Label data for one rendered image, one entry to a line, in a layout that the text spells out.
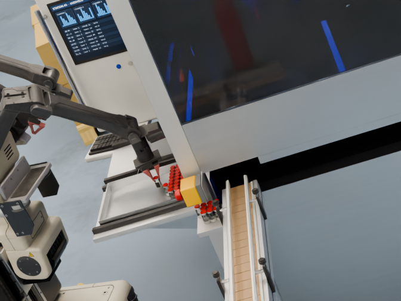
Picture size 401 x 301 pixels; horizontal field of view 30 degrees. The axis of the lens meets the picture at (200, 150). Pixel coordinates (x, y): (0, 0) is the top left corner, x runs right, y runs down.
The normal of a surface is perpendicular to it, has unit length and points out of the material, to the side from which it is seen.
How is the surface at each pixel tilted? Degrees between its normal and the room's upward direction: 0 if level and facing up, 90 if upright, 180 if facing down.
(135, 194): 0
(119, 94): 90
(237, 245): 0
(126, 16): 90
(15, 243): 90
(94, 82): 90
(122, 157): 0
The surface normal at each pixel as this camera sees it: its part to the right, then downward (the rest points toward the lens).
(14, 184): 0.91, -0.18
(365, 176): -0.01, 0.49
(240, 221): -0.34, -0.82
